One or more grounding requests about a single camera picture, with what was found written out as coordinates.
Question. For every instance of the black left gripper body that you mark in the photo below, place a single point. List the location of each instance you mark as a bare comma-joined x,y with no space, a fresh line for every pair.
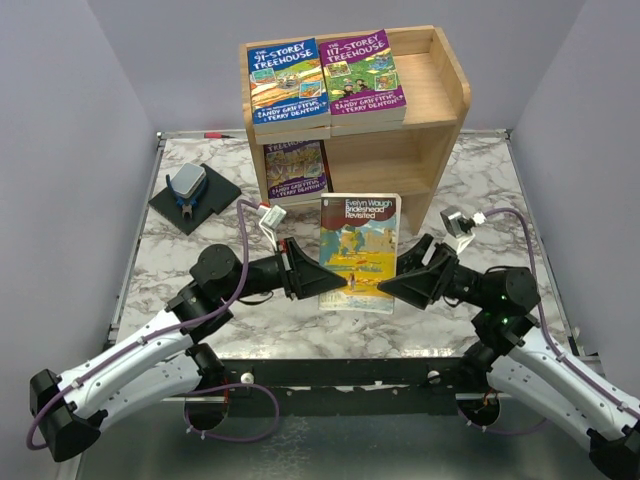
284,269

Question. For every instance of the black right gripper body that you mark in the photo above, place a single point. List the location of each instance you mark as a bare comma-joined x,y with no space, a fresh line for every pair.
454,263

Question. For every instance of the Brideshead Revisited paperback book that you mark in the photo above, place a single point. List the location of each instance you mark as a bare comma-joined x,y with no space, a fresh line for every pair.
359,236

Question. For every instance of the purple 52-Storey Treehouse book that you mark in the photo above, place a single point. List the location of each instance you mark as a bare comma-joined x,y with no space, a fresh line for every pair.
296,172

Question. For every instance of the orange 39-Storey Treehouse book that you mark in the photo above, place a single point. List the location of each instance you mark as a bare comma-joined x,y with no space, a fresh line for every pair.
312,134

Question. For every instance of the orange 130-Storey Treehouse book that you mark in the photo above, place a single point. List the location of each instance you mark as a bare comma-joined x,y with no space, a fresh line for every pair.
365,128

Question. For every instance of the blue 91-Storey Treehouse book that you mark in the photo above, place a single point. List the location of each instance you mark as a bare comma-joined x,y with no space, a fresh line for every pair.
287,88

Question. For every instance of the purple green bottom book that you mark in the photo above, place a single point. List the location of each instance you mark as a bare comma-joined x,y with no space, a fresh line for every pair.
362,80

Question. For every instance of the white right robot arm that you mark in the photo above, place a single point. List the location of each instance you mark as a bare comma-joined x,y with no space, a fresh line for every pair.
517,355

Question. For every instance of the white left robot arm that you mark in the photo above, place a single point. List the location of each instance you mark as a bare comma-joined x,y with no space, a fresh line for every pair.
167,355

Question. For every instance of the wooden bookshelf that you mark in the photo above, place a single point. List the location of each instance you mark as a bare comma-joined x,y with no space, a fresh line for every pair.
409,161

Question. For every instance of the black plastic tray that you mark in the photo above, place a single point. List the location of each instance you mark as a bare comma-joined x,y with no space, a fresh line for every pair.
219,194

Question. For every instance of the grey tin box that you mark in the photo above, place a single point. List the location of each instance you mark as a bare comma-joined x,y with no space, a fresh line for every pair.
187,178

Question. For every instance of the red marker pen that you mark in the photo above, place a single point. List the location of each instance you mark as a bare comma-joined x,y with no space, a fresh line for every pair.
217,135

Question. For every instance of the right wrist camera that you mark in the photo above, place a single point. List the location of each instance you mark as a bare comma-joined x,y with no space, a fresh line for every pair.
459,228

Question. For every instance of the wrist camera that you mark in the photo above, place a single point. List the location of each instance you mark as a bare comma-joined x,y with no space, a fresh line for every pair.
270,218
459,228

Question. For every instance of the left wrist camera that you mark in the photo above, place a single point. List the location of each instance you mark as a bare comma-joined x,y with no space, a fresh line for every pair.
270,218

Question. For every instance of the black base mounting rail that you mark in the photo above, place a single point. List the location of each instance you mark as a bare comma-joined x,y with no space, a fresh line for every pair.
342,387

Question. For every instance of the blue handled pliers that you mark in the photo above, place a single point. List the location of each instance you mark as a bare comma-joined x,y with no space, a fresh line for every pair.
187,204

